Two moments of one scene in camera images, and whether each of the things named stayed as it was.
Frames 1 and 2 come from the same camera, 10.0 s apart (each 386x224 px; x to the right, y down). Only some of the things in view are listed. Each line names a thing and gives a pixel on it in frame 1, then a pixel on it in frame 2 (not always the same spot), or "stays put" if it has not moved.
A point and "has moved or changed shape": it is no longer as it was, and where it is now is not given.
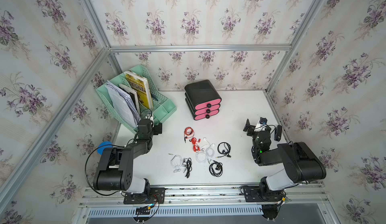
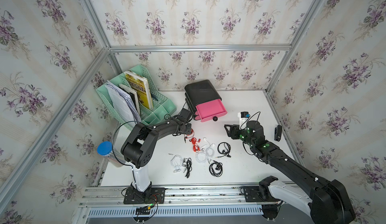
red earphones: x=195 y=146 stays put
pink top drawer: x=215 y=102 has moved or changed shape
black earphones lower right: x=215 y=169 stays put
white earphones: x=205 y=154 stays put
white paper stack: x=123 y=104 stays put
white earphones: x=176 y=162 stays put
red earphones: x=189 y=132 stays put
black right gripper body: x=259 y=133 to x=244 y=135
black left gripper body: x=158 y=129 to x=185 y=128
